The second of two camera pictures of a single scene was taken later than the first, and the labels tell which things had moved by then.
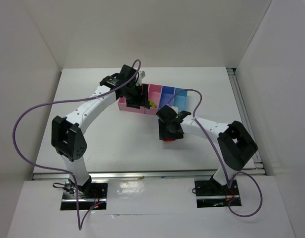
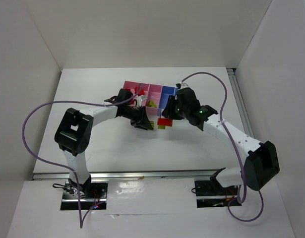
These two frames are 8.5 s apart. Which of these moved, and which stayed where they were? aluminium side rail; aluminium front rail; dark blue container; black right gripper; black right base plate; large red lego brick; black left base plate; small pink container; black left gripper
Moved: black left gripper; black right gripper; large red lego brick
Stayed: aluminium side rail; black right base plate; dark blue container; small pink container; black left base plate; aluminium front rail
